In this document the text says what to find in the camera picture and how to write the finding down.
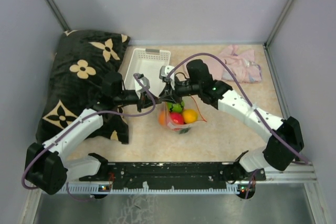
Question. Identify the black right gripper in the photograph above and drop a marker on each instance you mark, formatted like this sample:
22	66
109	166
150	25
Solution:
171	94

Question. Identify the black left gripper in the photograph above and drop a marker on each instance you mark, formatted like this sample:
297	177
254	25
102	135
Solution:
144	102

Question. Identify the green watermelon ball toy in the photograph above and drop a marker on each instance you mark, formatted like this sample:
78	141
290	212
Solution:
175	107

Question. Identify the orange fruit toy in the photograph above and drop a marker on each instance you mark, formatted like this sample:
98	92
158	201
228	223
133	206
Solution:
162	119

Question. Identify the yellow lemon toy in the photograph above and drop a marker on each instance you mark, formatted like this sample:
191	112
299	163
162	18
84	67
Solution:
189	116

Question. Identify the clear orange zip bag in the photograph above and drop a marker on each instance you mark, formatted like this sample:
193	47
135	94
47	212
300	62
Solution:
190	103

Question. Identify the red apple toy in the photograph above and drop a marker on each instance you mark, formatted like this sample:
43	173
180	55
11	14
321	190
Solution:
176	118

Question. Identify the dark green avocado toy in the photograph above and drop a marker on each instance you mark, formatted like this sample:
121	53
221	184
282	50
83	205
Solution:
183	131

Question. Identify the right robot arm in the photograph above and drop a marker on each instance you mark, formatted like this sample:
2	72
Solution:
283	137

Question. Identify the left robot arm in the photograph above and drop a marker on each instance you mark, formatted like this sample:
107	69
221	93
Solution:
46	164

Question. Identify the white perforated plastic basket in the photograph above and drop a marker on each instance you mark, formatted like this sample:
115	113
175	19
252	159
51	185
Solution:
149	63

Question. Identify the pink crumpled cloth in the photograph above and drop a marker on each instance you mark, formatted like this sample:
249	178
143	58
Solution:
243	65

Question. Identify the black floral plush blanket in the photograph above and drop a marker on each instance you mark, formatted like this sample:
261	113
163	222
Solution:
82	60

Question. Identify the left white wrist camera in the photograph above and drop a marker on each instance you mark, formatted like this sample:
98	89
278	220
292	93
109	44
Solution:
141	84

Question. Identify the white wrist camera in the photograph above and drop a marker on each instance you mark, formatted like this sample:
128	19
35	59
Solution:
141	84
164	72

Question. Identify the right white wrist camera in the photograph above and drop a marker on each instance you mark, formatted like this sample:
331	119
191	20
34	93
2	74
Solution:
164	72

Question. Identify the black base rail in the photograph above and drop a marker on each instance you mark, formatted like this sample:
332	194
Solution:
176	175

